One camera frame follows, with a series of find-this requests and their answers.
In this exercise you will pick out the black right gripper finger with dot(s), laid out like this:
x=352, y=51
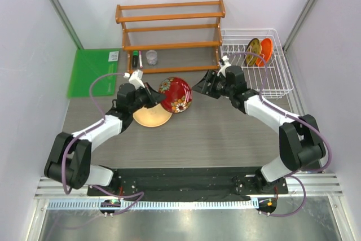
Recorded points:
x=202, y=86
x=211, y=77

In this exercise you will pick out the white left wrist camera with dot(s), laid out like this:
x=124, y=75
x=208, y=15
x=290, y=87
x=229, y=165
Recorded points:
x=135, y=78

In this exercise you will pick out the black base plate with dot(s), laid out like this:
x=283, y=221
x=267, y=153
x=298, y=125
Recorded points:
x=209, y=184

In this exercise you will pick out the aluminium front rail frame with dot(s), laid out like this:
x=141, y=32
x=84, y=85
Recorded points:
x=300, y=186

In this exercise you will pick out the pink white marker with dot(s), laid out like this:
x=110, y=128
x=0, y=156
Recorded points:
x=140, y=59

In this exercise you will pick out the dark red patterned plate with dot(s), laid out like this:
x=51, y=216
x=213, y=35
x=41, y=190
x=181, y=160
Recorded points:
x=178, y=94

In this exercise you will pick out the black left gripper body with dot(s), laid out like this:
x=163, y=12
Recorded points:
x=141, y=99

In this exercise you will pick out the olive yellow patterned plate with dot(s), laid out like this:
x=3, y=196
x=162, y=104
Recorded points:
x=253, y=48

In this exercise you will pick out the cream yellow plate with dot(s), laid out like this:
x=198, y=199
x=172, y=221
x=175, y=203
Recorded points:
x=152, y=117

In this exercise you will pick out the black green marker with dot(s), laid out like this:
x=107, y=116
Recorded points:
x=135, y=59

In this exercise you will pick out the white wire dish rack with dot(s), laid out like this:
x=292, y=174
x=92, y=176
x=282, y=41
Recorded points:
x=275, y=79

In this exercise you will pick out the orange plastic plate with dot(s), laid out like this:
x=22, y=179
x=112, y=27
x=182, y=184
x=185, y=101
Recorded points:
x=266, y=52

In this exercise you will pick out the green plastic mat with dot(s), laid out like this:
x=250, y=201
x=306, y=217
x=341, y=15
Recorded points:
x=88, y=66

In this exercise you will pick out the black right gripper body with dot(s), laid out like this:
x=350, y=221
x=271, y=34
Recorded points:
x=222, y=88

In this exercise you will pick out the clear plastic cup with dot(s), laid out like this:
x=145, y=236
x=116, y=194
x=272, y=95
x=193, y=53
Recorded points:
x=151, y=56

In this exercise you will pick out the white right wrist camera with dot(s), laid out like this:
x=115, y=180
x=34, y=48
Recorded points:
x=223, y=64

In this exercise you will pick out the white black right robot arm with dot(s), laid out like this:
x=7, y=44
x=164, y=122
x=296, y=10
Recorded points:
x=300, y=143

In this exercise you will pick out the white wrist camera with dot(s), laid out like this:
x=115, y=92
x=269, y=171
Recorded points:
x=135, y=78
x=223, y=64

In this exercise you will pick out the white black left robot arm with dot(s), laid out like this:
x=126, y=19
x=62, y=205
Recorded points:
x=69, y=161

